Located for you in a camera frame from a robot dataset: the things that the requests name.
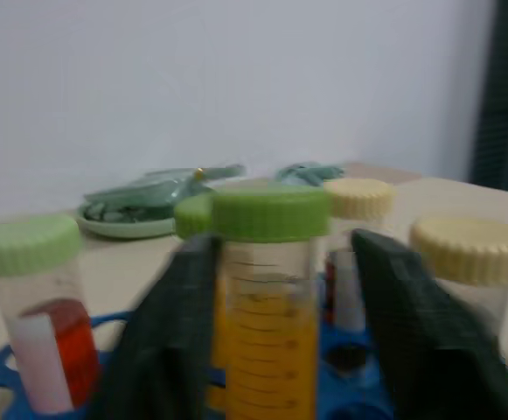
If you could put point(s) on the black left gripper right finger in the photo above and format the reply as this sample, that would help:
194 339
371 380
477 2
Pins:
428 332

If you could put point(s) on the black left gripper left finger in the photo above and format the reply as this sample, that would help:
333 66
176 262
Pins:
166 341

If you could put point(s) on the green-capped yellow liquid tube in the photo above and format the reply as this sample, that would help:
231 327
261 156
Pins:
271 315
191 216

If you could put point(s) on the cream-capped test tube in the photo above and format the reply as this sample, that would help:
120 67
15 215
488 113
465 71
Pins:
476 258

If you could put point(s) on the blue test tube rack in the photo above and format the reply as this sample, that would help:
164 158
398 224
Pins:
350 376

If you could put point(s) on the light green plate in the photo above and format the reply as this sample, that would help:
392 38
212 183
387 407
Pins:
122 225

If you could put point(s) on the green-capped red liquid tube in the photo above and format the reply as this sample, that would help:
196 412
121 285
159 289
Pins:
39 315

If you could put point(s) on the cream-capped red liquid tube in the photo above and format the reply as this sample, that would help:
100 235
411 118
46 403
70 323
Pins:
358 205

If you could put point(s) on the teal glove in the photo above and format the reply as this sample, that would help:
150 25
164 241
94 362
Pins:
310 172

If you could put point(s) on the dark ribbed post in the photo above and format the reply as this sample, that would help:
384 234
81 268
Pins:
505 96

